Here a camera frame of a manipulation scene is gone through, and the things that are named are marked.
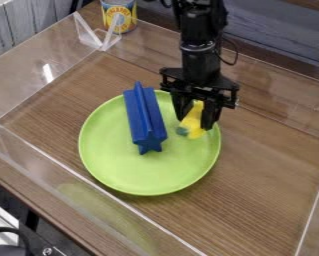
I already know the green round plate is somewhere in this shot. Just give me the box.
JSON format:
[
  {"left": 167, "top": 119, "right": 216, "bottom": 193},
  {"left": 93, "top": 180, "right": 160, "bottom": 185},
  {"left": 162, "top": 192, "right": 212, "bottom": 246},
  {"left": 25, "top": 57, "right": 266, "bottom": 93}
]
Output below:
[{"left": 77, "top": 92, "right": 222, "bottom": 196}]

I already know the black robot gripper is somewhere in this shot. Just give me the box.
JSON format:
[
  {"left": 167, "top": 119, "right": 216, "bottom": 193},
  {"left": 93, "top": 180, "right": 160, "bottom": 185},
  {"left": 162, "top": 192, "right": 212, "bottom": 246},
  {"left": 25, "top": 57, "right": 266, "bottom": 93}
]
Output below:
[{"left": 159, "top": 67, "right": 239, "bottom": 130}]

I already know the black device with knob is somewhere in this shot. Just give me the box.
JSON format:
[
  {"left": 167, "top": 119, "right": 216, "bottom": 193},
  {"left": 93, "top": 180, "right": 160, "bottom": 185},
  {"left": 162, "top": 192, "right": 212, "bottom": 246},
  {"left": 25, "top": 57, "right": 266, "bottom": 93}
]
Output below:
[{"left": 0, "top": 229, "right": 69, "bottom": 256}]

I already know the yellow blue tin can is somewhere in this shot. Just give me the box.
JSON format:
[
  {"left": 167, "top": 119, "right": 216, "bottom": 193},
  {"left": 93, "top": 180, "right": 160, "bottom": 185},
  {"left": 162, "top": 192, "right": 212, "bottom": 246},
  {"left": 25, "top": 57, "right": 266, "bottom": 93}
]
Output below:
[{"left": 100, "top": 0, "right": 138, "bottom": 34}]

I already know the clear acrylic enclosure wall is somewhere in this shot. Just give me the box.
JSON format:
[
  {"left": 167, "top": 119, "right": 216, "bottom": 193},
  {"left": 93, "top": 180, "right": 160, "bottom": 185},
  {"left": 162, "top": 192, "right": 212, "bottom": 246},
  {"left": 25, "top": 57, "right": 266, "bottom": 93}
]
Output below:
[{"left": 0, "top": 19, "right": 319, "bottom": 256}]

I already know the blue star-shaped block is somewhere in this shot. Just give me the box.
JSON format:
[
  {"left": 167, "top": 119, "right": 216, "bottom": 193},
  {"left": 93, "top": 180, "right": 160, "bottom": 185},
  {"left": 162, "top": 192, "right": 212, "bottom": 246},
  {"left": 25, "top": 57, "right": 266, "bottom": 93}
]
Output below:
[{"left": 123, "top": 81, "right": 168, "bottom": 155}]

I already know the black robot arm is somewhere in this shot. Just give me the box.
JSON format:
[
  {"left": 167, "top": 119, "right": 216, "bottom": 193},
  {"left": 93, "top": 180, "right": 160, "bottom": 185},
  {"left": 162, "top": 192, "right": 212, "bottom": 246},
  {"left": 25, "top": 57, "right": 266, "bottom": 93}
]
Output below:
[{"left": 160, "top": 0, "right": 239, "bottom": 130}]

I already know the black cable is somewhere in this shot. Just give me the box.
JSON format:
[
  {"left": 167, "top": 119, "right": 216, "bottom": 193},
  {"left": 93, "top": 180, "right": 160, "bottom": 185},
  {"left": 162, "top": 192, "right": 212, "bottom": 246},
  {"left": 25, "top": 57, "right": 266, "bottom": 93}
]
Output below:
[{"left": 0, "top": 224, "right": 35, "bottom": 256}]

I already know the yellow toy banana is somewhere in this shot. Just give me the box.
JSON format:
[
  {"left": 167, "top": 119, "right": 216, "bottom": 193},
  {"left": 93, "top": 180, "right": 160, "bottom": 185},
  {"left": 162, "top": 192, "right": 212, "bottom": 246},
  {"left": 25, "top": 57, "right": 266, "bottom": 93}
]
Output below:
[{"left": 176, "top": 101, "right": 206, "bottom": 139}]

